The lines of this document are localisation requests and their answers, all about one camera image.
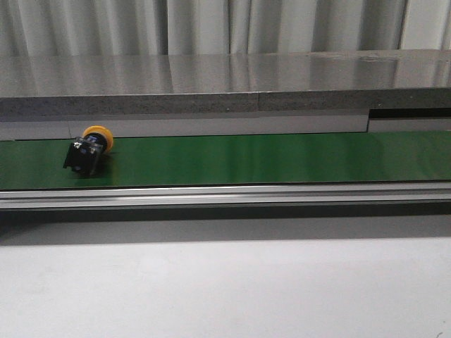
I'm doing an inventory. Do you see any yellow push button switch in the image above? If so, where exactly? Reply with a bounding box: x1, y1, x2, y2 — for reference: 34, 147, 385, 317
63, 125, 113, 176

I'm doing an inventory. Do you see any green conveyor belt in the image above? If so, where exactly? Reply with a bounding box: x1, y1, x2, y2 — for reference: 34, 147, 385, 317
1, 131, 450, 190

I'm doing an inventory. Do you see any grey stone countertop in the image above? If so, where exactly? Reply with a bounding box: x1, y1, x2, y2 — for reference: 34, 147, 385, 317
1, 50, 450, 121

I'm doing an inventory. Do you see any white pleated curtain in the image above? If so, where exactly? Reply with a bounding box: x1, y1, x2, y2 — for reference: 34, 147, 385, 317
1, 1, 450, 56

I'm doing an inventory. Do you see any aluminium conveyor side rail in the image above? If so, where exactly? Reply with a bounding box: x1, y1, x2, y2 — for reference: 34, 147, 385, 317
1, 182, 450, 211

